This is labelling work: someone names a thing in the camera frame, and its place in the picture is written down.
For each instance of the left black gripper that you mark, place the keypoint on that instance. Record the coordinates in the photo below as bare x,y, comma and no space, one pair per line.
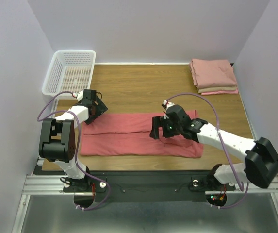
99,108

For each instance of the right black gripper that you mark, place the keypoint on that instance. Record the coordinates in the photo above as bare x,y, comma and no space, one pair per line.
159,127

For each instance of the red t shirt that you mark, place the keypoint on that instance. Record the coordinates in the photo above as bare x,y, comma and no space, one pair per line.
117,134

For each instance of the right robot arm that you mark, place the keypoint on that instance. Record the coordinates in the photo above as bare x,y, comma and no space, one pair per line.
259,159

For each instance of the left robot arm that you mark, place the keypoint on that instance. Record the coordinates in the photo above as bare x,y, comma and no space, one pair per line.
60,138

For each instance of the white plastic basket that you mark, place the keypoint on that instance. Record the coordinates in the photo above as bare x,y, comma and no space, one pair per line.
69,71

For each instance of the pink folded shirt top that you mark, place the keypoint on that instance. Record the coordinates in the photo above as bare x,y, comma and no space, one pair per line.
214,73

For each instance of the pink folded shirt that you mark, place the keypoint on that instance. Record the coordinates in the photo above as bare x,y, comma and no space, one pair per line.
220,92
214,73

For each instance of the pink folded shirt bottom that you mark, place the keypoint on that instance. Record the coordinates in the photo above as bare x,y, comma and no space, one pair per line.
220,92

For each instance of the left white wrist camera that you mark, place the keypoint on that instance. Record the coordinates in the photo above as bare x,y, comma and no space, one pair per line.
78,96

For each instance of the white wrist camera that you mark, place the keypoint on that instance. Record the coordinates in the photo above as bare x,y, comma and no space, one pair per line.
166,104
78,96

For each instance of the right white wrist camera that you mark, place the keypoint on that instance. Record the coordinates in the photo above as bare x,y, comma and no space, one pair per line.
166,104

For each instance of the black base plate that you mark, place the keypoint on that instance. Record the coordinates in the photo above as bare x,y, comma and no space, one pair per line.
154,186

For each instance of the aluminium frame rail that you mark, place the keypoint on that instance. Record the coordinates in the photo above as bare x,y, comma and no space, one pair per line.
222,199

